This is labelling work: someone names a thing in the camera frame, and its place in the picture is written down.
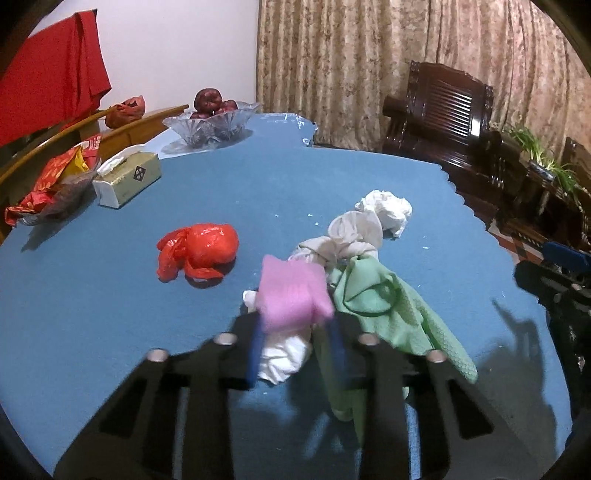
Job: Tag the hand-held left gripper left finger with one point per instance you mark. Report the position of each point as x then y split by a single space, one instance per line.
255 350

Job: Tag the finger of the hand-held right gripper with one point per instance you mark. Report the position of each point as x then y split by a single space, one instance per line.
561 251
545 281

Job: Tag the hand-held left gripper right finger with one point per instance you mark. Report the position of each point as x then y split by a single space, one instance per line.
339 355

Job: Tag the pink cloth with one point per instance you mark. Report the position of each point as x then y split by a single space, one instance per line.
291 290

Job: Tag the green cloth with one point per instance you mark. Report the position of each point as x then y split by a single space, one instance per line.
406 323

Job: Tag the dark wooden side table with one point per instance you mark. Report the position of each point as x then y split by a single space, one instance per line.
526 203

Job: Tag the green potted plant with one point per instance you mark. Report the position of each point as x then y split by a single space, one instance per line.
558 173

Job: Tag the blue and white plant pot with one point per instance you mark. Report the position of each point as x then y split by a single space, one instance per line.
538 170

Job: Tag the dark wooden cushioned armchair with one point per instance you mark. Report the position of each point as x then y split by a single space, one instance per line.
577 161

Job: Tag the crumpled red plastic bag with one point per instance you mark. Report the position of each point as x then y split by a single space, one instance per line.
203 249

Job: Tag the greyish white knotted cloth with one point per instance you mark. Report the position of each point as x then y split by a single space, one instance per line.
355 228

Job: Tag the crumpled white tissue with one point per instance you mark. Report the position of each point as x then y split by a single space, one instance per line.
388 207

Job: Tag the tissue box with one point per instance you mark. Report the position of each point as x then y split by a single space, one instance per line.
129 177

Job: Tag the small blue tablecloth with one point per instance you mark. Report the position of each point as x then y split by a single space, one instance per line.
277 134

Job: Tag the glass fruit bowl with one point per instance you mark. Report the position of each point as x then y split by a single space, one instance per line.
217 129

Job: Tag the glass snack bowl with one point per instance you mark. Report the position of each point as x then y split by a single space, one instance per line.
69 198

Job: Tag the large dark red apple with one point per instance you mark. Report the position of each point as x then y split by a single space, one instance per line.
206 99

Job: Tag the red snack bag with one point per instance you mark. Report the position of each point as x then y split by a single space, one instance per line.
48 175

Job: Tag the knotted red bag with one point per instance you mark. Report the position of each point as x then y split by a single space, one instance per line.
124 113

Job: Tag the beige patterned curtain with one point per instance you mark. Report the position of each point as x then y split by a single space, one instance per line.
346 60

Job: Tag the red cloth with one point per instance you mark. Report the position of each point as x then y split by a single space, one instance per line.
51 78

